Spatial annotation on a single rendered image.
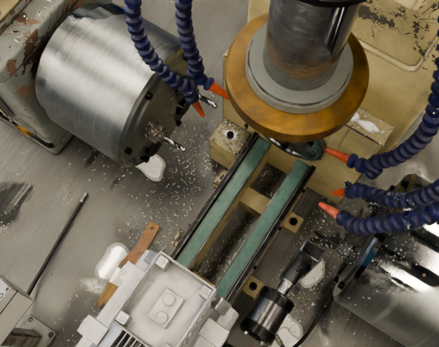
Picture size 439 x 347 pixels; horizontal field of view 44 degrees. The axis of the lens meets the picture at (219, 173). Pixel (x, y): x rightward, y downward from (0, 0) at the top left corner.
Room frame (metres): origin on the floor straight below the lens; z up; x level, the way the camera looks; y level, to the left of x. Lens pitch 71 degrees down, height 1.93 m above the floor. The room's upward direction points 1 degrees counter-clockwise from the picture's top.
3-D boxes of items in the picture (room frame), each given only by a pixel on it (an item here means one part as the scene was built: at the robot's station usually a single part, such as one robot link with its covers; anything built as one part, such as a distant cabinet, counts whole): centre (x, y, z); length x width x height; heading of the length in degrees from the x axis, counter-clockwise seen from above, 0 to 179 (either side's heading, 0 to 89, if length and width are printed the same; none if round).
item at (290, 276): (0.13, -0.12, 1.12); 0.04 x 0.03 x 0.26; 146
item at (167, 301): (0.07, 0.08, 1.11); 0.12 x 0.11 x 0.07; 145
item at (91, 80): (0.50, 0.22, 1.04); 0.37 x 0.25 x 0.25; 56
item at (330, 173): (0.44, -0.16, 0.97); 0.30 x 0.11 x 0.34; 56
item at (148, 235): (0.18, 0.19, 0.80); 0.21 x 0.05 x 0.01; 152
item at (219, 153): (0.43, -0.02, 0.86); 0.07 x 0.06 x 0.12; 56
